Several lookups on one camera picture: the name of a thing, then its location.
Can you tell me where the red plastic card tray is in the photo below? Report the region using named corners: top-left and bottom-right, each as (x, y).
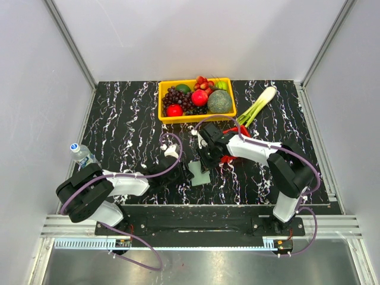
top-left (221, 125), bottom-right (251, 163)

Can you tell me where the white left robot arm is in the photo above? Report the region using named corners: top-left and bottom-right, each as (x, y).
top-left (56, 144), bottom-right (194, 235)

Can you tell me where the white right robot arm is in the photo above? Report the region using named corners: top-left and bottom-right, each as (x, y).
top-left (197, 123), bottom-right (318, 235)

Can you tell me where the green spring onion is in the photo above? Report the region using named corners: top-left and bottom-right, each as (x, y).
top-left (237, 87), bottom-right (277, 128)

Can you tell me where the green netted melon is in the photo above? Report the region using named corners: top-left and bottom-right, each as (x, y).
top-left (207, 90), bottom-right (232, 113)

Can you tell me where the red pomegranate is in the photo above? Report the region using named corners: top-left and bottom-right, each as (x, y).
top-left (191, 90), bottom-right (208, 106)

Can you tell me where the red round fruit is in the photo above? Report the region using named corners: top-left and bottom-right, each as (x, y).
top-left (166, 104), bottom-right (183, 117)

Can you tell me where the yellow plastic fruit bin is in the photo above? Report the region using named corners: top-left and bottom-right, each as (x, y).
top-left (157, 78), bottom-right (237, 124)

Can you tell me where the green apple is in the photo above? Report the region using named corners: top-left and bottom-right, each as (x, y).
top-left (215, 81), bottom-right (228, 91)

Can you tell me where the dark purple grape bunch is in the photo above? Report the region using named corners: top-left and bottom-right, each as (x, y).
top-left (161, 86), bottom-right (195, 116)

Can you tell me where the green avocado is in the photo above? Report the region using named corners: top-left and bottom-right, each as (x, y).
top-left (175, 84), bottom-right (191, 94)

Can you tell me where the clear plastic water bottle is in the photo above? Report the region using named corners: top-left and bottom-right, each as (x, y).
top-left (70, 143), bottom-right (99, 169)

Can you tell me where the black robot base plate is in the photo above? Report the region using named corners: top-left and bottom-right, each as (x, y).
top-left (59, 204), bottom-right (306, 247)

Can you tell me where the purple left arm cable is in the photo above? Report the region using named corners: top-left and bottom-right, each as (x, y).
top-left (60, 132), bottom-right (183, 270)

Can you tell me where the aluminium frame rail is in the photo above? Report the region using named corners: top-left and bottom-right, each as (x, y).
top-left (53, 238), bottom-right (293, 254)

